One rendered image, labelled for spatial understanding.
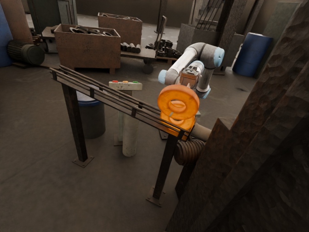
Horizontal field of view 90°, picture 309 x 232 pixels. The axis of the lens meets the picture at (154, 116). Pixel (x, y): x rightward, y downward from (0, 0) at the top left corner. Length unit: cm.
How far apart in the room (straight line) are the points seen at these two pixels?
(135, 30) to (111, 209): 391
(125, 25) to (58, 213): 390
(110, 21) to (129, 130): 342
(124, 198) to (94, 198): 20
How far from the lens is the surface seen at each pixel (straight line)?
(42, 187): 139
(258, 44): 438
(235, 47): 434
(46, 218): 127
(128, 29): 436
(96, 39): 277
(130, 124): 116
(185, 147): 83
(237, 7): 382
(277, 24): 452
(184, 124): 71
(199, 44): 118
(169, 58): 388
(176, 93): 54
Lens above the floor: 110
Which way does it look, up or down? 35 degrees down
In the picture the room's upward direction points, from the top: 10 degrees clockwise
